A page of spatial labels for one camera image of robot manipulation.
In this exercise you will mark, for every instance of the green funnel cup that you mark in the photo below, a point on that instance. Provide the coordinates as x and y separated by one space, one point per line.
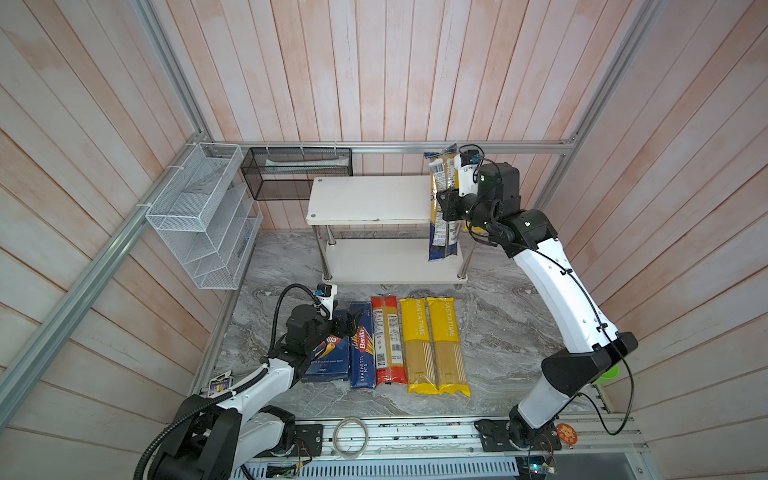
610 375

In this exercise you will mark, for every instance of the yellow spaghetti bag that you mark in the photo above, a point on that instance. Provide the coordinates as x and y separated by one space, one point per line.
419 357
475 230
451 374

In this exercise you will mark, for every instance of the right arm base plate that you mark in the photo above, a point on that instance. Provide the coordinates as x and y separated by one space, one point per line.
498 435

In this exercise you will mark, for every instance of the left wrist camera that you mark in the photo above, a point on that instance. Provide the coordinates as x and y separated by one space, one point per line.
326 294

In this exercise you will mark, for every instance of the narrow blue Barilla spaghetti box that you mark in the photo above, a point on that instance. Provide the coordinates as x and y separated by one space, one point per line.
362 351

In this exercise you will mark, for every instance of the white wire mesh organizer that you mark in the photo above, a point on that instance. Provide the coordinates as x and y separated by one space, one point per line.
206 218

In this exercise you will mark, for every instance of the red spaghetti bag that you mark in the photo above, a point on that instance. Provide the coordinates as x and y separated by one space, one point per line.
389 358

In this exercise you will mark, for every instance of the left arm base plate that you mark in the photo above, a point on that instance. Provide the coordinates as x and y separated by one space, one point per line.
301 441

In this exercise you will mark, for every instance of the dark blue spaghetti bag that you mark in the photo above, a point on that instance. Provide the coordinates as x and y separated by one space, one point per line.
443 239

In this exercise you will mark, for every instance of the small printed card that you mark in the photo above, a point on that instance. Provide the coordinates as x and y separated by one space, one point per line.
219 384

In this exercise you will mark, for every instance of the red round tag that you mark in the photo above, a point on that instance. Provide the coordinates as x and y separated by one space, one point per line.
567 434

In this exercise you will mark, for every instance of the black mesh basket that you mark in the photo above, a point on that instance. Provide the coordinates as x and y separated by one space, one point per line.
288 173

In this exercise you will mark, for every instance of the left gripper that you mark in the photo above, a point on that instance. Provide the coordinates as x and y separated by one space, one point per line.
350 324

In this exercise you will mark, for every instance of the blue Barilla pasta box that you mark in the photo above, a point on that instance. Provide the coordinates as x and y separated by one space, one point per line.
330 360

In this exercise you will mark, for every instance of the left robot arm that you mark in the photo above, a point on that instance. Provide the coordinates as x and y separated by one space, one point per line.
211 437

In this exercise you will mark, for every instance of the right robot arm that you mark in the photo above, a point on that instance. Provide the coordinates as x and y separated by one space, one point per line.
592 343

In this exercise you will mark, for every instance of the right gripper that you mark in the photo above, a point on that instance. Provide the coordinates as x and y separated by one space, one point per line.
451 202

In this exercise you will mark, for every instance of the white two-tier shelf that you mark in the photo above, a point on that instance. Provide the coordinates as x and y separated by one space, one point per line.
378 201

